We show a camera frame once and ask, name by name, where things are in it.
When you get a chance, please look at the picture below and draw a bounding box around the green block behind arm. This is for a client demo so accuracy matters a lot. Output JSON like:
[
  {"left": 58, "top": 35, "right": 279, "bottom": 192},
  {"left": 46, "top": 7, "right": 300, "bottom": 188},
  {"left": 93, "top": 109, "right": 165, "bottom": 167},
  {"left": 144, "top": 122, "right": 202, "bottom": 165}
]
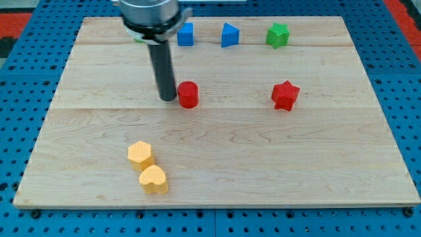
[{"left": 134, "top": 38, "right": 144, "bottom": 43}]

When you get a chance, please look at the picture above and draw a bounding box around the yellow heart block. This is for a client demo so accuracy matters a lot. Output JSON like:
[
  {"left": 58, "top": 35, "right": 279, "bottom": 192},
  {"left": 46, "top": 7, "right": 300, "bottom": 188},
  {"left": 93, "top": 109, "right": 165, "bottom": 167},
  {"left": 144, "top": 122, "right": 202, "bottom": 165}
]
[{"left": 138, "top": 165, "right": 169, "bottom": 194}]

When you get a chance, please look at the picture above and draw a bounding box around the red cylinder block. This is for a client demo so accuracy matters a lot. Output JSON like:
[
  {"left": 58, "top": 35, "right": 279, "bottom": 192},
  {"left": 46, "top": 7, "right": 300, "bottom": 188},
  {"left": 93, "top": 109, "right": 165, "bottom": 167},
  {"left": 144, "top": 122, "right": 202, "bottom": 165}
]
[{"left": 177, "top": 81, "right": 199, "bottom": 109}]

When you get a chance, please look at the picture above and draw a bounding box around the wooden board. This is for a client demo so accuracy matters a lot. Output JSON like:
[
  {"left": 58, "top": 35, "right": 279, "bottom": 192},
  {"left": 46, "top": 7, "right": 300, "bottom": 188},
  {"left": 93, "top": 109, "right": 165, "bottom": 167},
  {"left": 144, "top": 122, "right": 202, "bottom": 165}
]
[{"left": 14, "top": 16, "right": 420, "bottom": 209}]

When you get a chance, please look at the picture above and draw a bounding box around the red star block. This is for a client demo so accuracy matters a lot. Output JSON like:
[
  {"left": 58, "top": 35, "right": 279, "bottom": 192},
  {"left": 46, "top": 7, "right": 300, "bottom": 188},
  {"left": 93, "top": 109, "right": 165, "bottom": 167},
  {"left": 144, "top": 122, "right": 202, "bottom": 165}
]
[{"left": 271, "top": 80, "right": 300, "bottom": 111}]

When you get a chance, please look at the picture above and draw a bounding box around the yellow hexagon block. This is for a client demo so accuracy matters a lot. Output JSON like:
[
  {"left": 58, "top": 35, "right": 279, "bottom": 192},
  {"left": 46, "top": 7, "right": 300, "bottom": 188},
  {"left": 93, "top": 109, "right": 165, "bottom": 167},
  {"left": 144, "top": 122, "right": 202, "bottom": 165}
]
[{"left": 128, "top": 141, "right": 155, "bottom": 171}]

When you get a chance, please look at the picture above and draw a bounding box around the black cylindrical pointer rod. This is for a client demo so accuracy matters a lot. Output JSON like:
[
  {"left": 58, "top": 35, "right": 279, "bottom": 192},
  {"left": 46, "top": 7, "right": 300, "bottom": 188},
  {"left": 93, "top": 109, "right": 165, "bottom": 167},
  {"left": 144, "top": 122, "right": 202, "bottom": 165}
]
[{"left": 148, "top": 41, "right": 177, "bottom": 101}]

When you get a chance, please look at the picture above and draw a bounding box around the blue triangular prism block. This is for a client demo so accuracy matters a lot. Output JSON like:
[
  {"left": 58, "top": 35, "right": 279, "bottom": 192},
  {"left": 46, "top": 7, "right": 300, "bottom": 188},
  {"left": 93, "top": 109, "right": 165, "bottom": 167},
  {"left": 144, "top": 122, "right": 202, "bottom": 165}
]
[{"left": 221, "top": 22, "right": 239, "bottom": 47}]

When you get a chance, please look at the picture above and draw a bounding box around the blue cube block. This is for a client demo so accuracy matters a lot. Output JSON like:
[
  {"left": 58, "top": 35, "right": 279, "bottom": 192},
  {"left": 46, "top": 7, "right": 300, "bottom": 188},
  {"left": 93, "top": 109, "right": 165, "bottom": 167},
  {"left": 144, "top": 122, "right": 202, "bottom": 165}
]
[{"left": 177, "top": 22, "right": 194, "bottom": 47}]

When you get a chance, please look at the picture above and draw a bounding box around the green star block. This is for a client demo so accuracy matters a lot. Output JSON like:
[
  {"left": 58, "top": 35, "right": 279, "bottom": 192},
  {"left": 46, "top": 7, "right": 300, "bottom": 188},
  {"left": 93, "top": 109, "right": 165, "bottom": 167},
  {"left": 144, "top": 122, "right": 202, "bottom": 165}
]
[{"left": 266, "top": 22, "right": 289, "bottom": 49}]

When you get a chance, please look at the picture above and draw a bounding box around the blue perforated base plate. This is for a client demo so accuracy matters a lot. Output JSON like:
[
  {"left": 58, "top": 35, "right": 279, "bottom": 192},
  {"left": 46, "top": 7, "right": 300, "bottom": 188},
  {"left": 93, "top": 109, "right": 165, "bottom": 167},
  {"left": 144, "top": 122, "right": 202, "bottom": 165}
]
[{"left": 1, "top": 0, "right": 420, "bottom": 236}]

